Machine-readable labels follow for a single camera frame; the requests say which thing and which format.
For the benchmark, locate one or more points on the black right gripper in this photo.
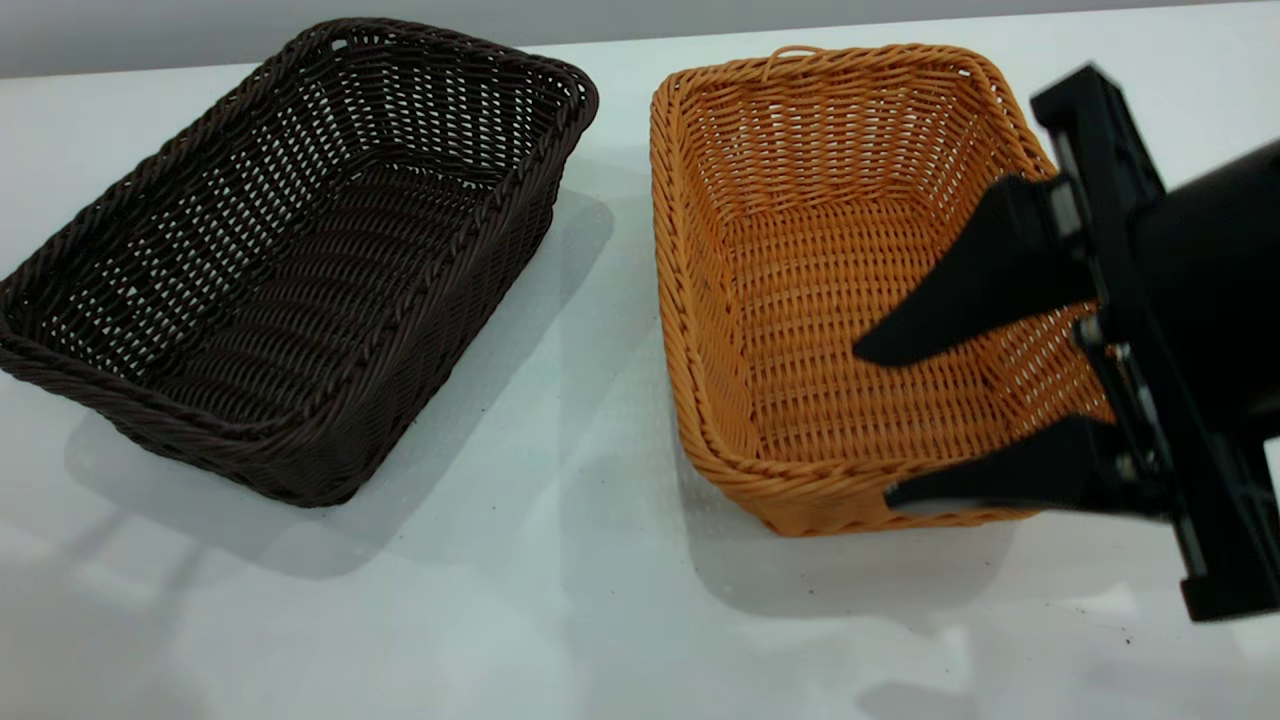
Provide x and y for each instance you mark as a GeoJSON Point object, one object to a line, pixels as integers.
{"type": "Point", "coordinates": [1150, 330]}

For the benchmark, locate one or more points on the orange woven basket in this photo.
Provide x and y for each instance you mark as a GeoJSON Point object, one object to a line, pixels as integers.
{"type": "Point", "coordinates": [800, 330]}

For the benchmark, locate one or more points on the black woven basket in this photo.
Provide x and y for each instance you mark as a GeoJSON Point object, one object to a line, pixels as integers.
{"type": "Point", "coordinates": [300, 300]}

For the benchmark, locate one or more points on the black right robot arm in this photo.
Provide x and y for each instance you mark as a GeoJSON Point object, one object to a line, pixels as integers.
{"type": "Point", "coordinates": [1250, 290]}

